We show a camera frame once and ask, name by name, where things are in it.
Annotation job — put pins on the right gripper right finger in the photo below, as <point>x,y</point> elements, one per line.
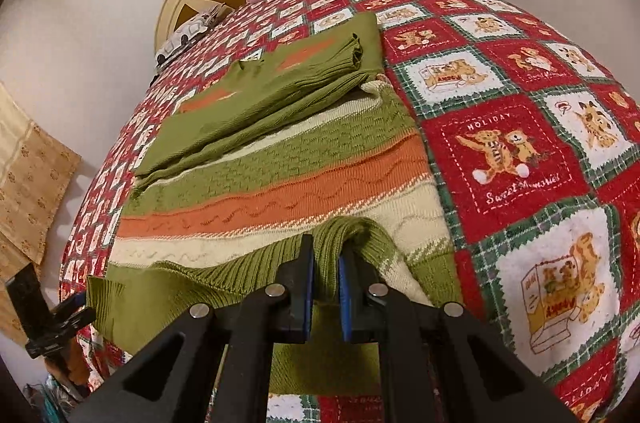
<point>362,320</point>

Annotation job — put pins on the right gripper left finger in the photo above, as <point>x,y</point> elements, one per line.
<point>294,317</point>

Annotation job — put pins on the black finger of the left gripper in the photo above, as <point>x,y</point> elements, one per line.
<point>67,319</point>

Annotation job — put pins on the green orange striped knit sweater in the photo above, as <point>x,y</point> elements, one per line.
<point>309,139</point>

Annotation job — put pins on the beige side curtain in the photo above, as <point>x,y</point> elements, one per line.
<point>36,170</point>

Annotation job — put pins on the red teddy bear bedspread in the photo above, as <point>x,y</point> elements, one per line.
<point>534,148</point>

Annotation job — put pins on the white patterned pillow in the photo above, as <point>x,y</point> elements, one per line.
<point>189,32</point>

